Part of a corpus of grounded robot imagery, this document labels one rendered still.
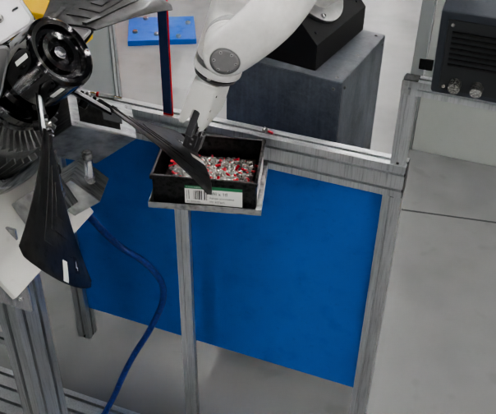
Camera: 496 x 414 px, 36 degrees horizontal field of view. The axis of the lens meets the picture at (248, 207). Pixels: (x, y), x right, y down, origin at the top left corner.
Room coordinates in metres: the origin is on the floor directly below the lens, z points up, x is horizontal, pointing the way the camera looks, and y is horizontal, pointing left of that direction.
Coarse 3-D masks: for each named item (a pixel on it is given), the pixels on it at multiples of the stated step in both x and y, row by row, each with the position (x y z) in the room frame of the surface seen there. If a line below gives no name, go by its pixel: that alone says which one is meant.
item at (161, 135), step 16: (112, 112) 1.08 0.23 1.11; (144, 128) 1.10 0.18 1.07; (160, 128) 1.23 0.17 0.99; (160, 144) 1.08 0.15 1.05; (176, 144) 1.16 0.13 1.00; (176, 160) 1.07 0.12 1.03; (192, 160) 1.13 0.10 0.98; (192, 176) 1.06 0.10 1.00; (208, 176) 1.12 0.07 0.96; (208, 192) 1.06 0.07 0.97
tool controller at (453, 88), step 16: (448, 0) 1.27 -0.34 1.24; (464, 0) 1.27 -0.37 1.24; (480, 0) 1.26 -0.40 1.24; (448, 16) 1.24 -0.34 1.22; (464, 16) 1.23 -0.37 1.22; (480, 16) 1.22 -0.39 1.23; (448, 32) 1.25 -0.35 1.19; (464, 32) 1.24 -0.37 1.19; (480, 32) 1.23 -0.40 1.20; (448, 48) 1.25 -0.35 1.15; (464, 48) 1.24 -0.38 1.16; (480, 48) 1.23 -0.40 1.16; (448, 64) 1.26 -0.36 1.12; (464, 64) 1.25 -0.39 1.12; (480, 64) 1.24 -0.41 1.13; (432, 80) 1.29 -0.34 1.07; (448, 80) 1.27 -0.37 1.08; (464, 80) 1.26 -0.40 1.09; (480, 80) 1.25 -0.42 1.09; (464, 96) 1.27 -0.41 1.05; (480, 96) 1.26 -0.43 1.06
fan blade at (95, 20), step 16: (64, 0) 1.29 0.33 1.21; (80, 0) 1.29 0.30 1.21; (96, 0) 1.29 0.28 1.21; (112, 0) 1.31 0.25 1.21; (128, 0) 1.33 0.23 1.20; (144, 0) 1.35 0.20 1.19; (160, 0) 1.38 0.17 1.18; (48, 16) 1.23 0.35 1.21; (64, 16) 1.23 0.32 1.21; (80, 16) 1.23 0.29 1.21; (96, 16) 1.24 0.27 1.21; (112, 16) 1.25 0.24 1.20; (128, 16) 1.27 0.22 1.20
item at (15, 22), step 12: (0, 0) 1.13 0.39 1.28; (12, 0) 1.13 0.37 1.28; (0, 12) 1.12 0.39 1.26; (12, 12) 1.12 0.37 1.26; (24, 12) 1.12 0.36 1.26; (0, 24) 1.11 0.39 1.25; (12, 24) 1.11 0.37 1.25; (24, 24) 1.11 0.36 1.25; (0, 36) 1.10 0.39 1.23; (12, 36) 1.10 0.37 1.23
